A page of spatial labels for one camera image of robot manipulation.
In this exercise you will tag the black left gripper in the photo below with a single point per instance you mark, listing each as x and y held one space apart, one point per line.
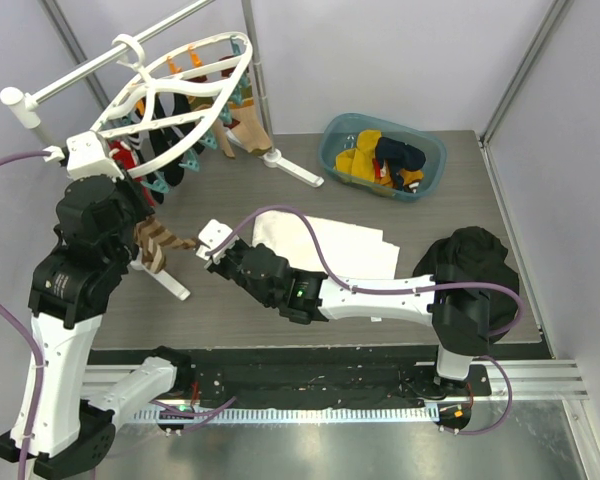
135 187

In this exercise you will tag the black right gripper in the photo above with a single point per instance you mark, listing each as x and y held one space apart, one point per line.
220 263

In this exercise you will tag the white oval clip hanger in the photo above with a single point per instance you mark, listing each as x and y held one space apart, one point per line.
161 95

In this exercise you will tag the yellow sock striped cuff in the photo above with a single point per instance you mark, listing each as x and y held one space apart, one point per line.
366 143

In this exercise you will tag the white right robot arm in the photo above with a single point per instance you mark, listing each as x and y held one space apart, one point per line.
457 312

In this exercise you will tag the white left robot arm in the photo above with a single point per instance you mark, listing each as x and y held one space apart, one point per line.
61 432

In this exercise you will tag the black sock white stripes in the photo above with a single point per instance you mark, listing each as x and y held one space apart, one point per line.
164 139

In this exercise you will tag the white folded towel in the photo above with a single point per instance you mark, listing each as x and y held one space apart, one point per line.
350 250

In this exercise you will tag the white drying rack stand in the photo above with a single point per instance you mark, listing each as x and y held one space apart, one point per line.
24 105

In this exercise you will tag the beige striped long sock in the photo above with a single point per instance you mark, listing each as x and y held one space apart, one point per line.
245 126

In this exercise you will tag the teal plastic basin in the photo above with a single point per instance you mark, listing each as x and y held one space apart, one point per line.
341 134

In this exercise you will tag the black crumpled cloth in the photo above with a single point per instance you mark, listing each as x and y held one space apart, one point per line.
476 252

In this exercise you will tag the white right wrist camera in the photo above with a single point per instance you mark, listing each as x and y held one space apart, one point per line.
214 239

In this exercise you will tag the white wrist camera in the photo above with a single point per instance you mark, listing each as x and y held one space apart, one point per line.
214 239
86 155

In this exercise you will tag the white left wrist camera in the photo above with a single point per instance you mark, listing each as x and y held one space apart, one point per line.
86 155

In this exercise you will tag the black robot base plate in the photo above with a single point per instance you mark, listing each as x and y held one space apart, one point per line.
366 377

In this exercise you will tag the aluminium cable duct rail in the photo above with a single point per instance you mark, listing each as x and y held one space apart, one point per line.
542 380

